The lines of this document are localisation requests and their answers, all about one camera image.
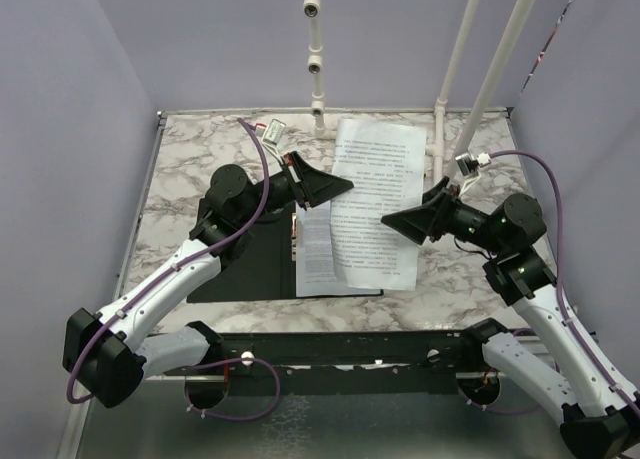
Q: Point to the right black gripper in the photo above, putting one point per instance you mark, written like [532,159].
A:
[430,217]

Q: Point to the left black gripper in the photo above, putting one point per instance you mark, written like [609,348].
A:
[310,186]

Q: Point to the printed paper sheet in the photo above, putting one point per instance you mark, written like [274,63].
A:
[314,270]
[385,162]

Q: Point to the grey black folder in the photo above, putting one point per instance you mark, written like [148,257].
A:
[265,270]

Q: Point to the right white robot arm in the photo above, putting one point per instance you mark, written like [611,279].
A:
[595,407]

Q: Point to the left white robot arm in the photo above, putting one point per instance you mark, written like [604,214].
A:
[108,353]

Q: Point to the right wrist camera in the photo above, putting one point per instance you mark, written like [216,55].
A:
[471,168]

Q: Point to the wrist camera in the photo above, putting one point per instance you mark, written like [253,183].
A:
[471,168]
[274,132]

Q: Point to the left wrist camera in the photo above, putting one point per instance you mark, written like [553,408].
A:
[274,132]

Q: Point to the black mounting rail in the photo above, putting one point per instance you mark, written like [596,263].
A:
[345,363]

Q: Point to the aluminium frame rail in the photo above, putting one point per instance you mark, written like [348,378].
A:
[169,418]

